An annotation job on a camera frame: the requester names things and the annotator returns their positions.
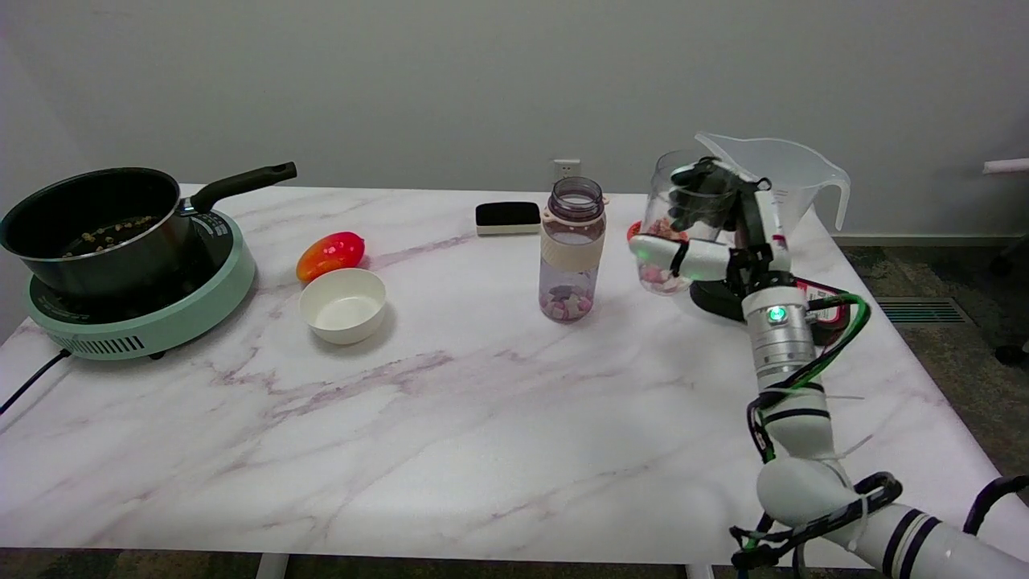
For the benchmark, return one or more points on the green induction cooker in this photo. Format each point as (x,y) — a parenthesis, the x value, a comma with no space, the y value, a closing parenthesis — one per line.
(161,322)

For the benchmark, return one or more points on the translucent plastic measuring jug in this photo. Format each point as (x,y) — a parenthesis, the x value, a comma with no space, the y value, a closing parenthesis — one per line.
(804,181)

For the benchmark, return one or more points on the pink coaster with small figurines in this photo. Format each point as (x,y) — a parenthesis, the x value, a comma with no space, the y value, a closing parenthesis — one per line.
(633,232)

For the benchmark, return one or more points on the red orange toy mango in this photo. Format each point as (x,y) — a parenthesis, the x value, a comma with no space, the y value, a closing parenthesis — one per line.
(330,254)

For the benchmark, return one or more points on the clear cup with pink cubes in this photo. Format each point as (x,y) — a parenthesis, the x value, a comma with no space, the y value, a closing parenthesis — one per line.
(667,201)

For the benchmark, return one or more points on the black device with pink label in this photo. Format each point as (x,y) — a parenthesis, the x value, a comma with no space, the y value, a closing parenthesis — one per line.
(711,299)

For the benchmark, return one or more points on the white wall outlet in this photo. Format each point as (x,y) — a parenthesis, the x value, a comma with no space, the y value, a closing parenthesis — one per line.
(567,170)

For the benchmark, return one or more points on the floor vent grille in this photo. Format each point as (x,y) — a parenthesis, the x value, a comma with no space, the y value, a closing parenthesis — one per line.
(924,311)

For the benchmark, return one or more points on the white round bowl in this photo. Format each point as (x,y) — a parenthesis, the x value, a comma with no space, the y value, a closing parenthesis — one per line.
(343,307)

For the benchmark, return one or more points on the clear bottle with beige band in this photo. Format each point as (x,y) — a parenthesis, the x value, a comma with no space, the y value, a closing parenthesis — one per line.
(571,253)

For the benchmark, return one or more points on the black and white eraser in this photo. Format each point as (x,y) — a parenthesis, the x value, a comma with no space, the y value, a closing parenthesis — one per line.
(507,215)

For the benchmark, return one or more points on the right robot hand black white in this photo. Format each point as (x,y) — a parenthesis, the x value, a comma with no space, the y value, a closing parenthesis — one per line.
(707,259)

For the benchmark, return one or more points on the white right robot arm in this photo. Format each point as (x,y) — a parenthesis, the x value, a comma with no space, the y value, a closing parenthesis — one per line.
(796,402)

